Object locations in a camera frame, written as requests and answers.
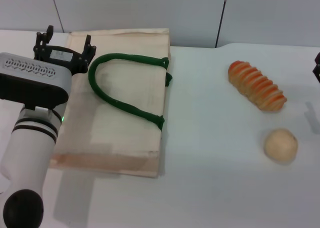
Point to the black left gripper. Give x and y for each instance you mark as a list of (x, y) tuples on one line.
[(62, 55)]

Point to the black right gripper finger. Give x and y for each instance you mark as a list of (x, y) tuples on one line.
[(318, 68)]

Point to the orange striped long bread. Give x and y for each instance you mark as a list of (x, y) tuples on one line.
[(257, 85)]

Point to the round egg yolk pastry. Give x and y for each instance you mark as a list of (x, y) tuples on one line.
[(281, 146)]

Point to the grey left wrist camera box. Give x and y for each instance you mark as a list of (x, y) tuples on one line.
[(30, 78)]

